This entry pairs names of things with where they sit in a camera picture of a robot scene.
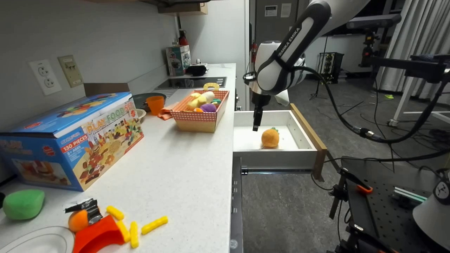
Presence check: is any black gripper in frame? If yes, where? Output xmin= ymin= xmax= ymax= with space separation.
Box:
xmin=252 ymin=92 xmax=270 ymax=131

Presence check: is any orange pineapple plushie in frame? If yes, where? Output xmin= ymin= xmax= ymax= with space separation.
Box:
xmin=262 ymin=127 xmax=280 ymax=148

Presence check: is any wooden drawer with white interior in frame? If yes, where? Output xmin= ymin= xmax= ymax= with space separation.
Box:
xmin=234 ymin=103 xmax=328 ymax=181

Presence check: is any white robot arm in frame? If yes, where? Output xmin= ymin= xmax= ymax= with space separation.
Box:
xmin=243 ymin=0 xmax=370 ymax=130

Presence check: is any red checkered basket box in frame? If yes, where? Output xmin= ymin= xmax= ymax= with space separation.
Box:
xmin=170 ymin=89 xmax=229 ymax=133

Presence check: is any blue toy food box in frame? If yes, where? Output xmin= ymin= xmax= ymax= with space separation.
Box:
xmin=0 ymin=91 xmax=144 ymax=190

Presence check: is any yellow plush in basket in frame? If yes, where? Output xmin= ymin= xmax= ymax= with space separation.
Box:
xmin=186 ymin=91 xmax=221 ymax=112

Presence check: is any black induction cooktop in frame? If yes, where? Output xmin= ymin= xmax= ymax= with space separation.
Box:
xmin=156 ymin=77 xmax=226 ymax=89

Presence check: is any orange cup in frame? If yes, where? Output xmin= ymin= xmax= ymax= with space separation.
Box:
xmin=146 ymin=95 xmax=165 ymax=115

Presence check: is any black frying pan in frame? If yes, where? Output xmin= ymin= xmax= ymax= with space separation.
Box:
xmin=131 ymin=91 xmax=169 ymax=112

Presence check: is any red toy fries holder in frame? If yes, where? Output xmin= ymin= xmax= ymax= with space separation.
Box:
xmin=68 ymin=203 xmax=170 ymax=253

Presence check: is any white plate with yellow food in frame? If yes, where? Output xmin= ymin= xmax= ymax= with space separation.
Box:
xmin=0 ymin=226 xmax=75 ymax=253

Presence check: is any green plush toy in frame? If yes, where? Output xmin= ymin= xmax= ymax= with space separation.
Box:
xmin=3 ymin=189 xmax=45 ymax=220

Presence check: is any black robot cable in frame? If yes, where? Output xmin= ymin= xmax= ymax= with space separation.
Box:
xmin=293 ymin=64 xmax=450 ymax=162

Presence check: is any white wall outlet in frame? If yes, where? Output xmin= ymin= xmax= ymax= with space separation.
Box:
xmin=30 ymin=58 xmax=62 ymax=95

